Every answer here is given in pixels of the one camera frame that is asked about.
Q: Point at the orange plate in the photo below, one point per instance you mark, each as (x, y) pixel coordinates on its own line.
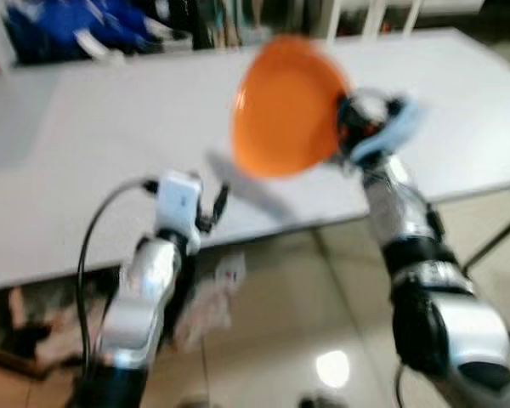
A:
(285, 110)

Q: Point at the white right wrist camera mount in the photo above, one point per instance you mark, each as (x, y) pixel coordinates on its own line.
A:
(399, 127)

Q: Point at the white printed cloth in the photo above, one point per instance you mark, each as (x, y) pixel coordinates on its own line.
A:
(208, 306)

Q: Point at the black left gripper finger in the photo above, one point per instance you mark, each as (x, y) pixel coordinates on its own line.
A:
(220, 204)

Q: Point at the white glass door cabinet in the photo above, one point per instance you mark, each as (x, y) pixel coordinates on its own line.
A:
(450, 7)

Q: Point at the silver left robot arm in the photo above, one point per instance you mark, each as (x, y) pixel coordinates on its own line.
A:
(136, 314)

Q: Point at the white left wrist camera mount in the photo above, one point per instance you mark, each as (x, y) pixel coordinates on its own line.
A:
(178, 200)

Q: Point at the blue fabric bag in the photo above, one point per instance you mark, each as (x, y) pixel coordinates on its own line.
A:
(68, 21)

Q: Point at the black case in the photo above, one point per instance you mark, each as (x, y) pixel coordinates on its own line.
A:
(195, 21)

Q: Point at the beige crumpled cloth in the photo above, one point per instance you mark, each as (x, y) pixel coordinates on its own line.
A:
(59, 331)

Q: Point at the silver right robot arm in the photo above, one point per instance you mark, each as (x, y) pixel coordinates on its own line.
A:
(459, 331)

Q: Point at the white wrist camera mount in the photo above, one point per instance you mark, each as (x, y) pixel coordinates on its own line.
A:
(399, 127)
(178, 200)

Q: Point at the black table leg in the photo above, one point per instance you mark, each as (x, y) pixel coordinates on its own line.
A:
(493, 245)

